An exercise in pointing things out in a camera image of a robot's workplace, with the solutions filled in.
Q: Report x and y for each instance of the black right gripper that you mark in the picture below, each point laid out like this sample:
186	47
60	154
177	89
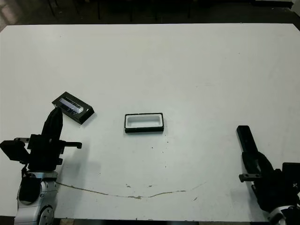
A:
272	192

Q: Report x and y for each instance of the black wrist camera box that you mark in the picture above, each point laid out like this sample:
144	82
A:
291	173
12	150

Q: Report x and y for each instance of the black box with white insert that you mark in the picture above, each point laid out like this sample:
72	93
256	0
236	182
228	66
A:
144	125

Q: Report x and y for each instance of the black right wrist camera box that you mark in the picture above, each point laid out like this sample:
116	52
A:
291	173

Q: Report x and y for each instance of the slim black camera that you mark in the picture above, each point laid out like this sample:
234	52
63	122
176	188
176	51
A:
246	140

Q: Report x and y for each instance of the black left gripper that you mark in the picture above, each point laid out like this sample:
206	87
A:
43	154

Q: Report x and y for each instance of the black printed box lid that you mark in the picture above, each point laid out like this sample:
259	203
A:
82	114

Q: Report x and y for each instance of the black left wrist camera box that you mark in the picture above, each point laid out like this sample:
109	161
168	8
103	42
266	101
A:
12	150

